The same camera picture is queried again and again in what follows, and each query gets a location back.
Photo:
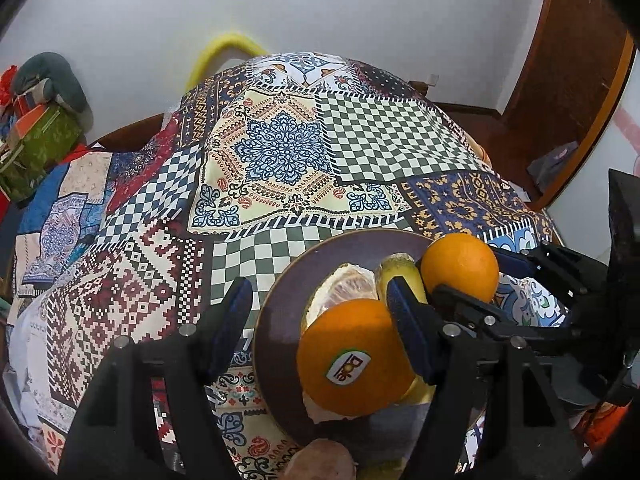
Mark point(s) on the brown wooden door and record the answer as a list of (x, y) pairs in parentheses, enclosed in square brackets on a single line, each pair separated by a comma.
[(565, 60)]

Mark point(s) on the red plastic bag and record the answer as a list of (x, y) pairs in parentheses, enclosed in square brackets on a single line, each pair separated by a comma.
[(6, 85)]

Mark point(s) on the plain orange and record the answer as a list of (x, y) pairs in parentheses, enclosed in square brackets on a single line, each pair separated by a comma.
[(460, 265)]

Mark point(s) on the white wall outlet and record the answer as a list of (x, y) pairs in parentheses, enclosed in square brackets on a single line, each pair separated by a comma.
[(432, 79)]

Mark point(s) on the grey long pillow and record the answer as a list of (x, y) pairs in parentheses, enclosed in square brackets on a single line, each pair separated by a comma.
[(55, 75)]

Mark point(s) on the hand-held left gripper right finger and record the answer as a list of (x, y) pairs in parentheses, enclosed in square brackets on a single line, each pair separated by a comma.
[(410, 330)]

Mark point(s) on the dark purple plate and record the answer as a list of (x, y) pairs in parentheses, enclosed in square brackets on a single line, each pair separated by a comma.
[(285, 350)]

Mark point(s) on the yellow foam tube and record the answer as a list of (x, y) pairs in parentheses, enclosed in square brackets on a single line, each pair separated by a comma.
[(220, 45)]

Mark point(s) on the large orange with sticker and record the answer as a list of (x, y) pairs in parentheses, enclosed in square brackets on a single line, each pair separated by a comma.
[(350, 355)]

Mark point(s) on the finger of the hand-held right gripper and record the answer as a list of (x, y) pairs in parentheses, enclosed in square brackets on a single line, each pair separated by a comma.
[(475, 315), (540, 265)]

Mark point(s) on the grey cloth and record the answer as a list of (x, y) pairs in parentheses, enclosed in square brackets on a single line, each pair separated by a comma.
[(552, 165)]

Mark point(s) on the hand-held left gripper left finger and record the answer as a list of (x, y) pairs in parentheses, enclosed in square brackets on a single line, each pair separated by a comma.
[(230, 325)]

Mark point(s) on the white wardrobe sliding door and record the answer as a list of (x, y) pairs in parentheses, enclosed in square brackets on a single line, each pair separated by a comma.
[(630, 125)]

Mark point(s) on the patchwork patterned blanket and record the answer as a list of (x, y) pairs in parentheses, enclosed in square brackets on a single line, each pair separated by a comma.
[(280, 150)]

